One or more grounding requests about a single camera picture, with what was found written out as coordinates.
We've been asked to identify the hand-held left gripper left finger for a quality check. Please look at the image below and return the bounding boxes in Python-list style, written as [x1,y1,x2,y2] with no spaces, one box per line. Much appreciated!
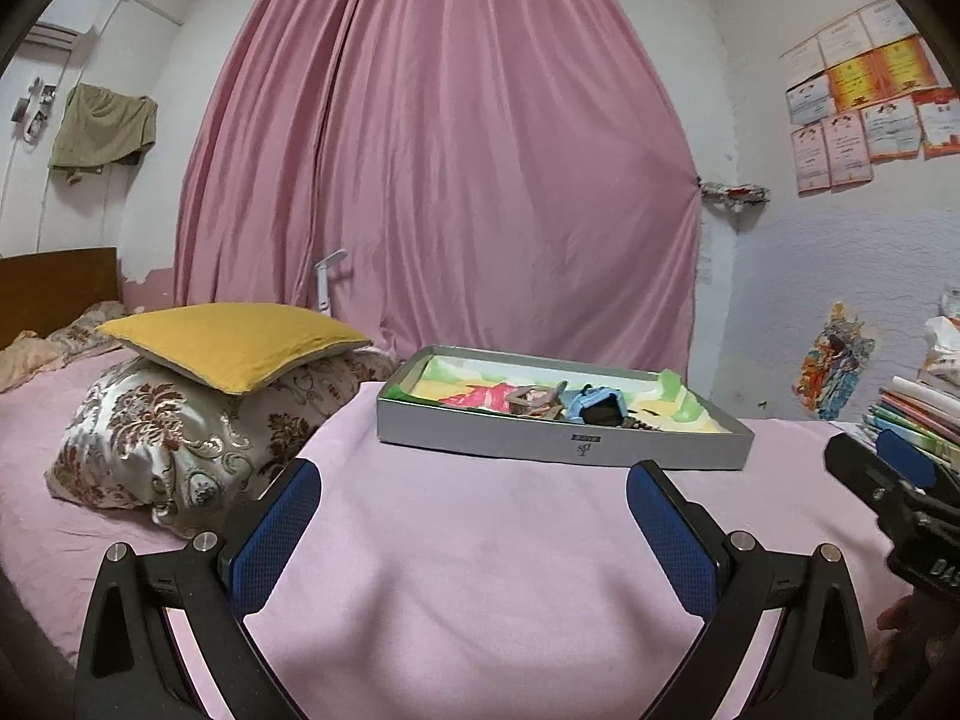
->
[75,457,323,720]

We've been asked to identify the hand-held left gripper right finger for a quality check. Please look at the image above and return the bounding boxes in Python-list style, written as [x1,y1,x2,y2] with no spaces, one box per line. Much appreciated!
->
[626,459,875,720]

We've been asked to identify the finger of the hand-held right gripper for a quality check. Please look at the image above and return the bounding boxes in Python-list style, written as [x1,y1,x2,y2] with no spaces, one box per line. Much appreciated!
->
[876,429,960,524]
[825,433,925,535]

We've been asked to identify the blue watch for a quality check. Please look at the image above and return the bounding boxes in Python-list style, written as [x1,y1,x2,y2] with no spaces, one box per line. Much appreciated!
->
[562,386,627,427]

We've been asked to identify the grey box with colourful lining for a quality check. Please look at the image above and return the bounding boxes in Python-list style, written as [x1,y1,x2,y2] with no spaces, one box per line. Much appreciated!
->
[375,345,755,472]

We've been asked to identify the person's right hand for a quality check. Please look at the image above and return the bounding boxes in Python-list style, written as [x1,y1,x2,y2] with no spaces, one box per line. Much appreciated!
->
[870,591,960,698]

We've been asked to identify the stack of books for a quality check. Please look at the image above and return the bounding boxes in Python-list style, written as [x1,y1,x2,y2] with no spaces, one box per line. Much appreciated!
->
[855,367,960,473]

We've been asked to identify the white plastic bag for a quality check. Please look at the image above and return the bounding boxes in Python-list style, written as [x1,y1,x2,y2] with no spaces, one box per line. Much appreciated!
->
[921,292,960,376]

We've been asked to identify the floral patterned pillow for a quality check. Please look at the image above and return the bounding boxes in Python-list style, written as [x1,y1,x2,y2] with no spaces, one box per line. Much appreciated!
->
[43,349,402,539]

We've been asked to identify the pink bedsheet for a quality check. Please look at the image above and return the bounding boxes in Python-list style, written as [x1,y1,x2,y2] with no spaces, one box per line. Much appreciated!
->
[0,349,960,720]

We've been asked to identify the yellow pillow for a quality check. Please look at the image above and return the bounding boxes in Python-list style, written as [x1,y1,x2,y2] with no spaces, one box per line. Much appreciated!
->
[94,302,374,396]

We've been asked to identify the white folding lamp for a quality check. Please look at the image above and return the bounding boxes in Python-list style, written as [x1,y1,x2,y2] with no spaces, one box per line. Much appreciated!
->
[311,249,348,316]

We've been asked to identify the peach quilt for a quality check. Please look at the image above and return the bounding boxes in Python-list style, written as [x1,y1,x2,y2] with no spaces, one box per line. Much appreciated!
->
[0,300,128,395]

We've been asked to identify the wooden headboard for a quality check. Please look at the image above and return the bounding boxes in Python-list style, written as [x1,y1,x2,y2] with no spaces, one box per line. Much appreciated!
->
[0,246,121,350]

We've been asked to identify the pink curtain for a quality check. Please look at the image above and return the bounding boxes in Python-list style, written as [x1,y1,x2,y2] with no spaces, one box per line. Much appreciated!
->
[172,0,706,383]

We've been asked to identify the olive hanging towel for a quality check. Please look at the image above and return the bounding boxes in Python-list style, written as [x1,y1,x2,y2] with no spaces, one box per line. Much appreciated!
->
[47,82,160,185]

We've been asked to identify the white air conditioner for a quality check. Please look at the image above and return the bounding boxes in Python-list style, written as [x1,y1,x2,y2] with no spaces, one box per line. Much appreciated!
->
[26,22,83,50]

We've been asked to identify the colourful wall hanging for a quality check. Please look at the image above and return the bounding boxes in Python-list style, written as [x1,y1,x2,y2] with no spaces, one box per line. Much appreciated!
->
[793,301,877,421]

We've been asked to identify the brown bracelet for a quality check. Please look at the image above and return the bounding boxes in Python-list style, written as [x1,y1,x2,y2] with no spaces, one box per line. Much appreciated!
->
[504,381,572,421]

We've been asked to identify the group of wall certificates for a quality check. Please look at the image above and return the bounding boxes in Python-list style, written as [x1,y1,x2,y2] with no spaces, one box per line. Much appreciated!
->
[778,0,960,197]

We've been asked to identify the small wall photos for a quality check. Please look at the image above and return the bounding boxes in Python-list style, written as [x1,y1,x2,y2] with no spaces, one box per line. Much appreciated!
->
[11,77,61,143]

